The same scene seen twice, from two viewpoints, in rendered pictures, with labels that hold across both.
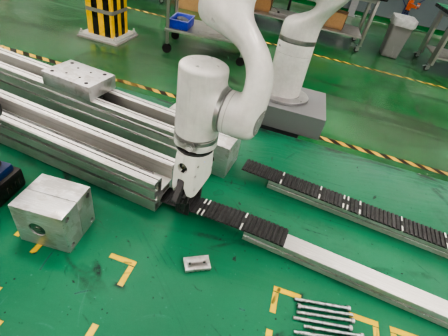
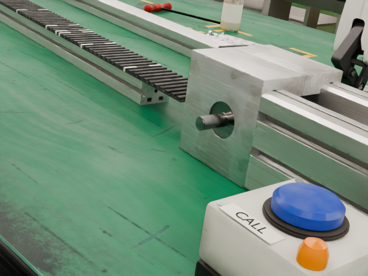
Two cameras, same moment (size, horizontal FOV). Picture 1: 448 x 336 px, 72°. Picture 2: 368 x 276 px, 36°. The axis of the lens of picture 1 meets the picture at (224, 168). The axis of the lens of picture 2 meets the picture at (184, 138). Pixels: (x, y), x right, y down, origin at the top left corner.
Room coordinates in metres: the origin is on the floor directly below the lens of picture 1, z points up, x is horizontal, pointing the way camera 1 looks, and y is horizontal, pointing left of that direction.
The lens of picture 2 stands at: (1.12, 0.24, 0.99)
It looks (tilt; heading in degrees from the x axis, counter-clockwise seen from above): 22 degrees down; 214
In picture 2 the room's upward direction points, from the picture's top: 8 degrees clockwise
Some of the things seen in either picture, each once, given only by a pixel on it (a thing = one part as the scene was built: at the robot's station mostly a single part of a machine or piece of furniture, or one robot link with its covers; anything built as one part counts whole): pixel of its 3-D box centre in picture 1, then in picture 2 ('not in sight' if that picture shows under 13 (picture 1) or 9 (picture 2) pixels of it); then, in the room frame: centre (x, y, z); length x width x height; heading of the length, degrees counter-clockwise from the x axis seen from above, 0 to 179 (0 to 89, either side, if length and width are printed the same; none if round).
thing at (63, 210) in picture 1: (59, 208); not in sight; (0.38, 0.30, 0.83); 0.11 x 0.10 x 0.10; 175
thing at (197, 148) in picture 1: (195, 137); not in sight; (0.49, 0.06, 0.98); 0.09 x 0.08 x 0.03; 164
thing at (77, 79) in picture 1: (80, 83); not in sight; (0.80, 0.45, 0.87); 0.16 x 0.11 x 0.07; 75
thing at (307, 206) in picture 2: not in sight; (306, 211); (0.85, 0.15, 0.84); 0.04 x 0.04 x 0.02
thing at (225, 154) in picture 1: (220, 147); (248, 112); (0.69, 0.02, 0.83); 0.12 x 0.09 x 0.10; 165
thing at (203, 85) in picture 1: (203, 99); not in sight; (0.49, 0.06, 1.06); 0.09 x 0.08 x 0.13; 73
